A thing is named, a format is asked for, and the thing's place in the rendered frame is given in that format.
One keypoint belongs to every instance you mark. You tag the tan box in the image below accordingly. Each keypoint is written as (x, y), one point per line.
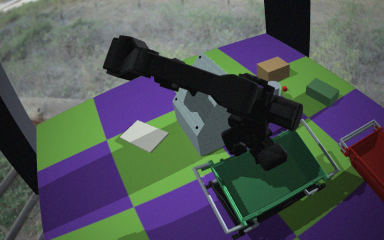
(274, 69)

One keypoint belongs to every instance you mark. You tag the white flat panel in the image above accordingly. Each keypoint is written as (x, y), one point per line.
(144, 136)

